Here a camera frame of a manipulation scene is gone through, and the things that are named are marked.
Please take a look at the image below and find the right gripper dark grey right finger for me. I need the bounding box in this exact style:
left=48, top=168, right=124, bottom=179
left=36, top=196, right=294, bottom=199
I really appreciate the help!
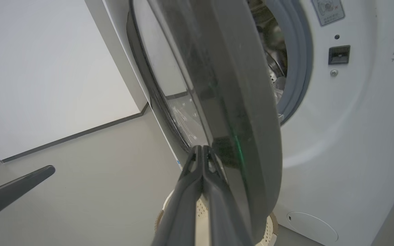
left=202, top=145, right=254, bottom=246

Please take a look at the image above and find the round white filter cover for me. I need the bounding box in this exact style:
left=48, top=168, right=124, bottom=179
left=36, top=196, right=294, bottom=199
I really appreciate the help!
left=286, top=211, right=339, bottom=244

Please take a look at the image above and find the steel washer drum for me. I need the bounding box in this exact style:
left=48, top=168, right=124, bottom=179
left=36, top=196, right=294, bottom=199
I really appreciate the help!
left=250, top=0, right=288, bottom=101

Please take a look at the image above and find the cream perforated laundry basket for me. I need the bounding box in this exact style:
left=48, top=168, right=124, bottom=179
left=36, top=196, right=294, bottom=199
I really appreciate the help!
left=155, top=190, right=279, bottom=246

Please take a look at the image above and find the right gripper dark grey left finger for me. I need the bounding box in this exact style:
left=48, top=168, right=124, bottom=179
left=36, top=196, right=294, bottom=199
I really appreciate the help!
left=153, top=145, right=203, bottom=246

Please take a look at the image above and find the white washing machine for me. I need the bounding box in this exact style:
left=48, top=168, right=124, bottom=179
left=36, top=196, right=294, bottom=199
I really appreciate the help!
left=84, top=0, right=394, bottom=246

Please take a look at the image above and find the black door lock slot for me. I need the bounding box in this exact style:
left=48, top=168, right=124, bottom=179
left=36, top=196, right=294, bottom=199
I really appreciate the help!
left=328, top=45, right=351, bottom=65

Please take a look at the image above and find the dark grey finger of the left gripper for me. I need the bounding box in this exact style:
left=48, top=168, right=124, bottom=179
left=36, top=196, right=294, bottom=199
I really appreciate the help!
left=0, top=165, right=56, bottom=226

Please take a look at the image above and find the dark grey washer door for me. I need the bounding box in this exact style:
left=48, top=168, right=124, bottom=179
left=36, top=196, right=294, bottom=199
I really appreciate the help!
left=127, top=0, right=283, bottom=244

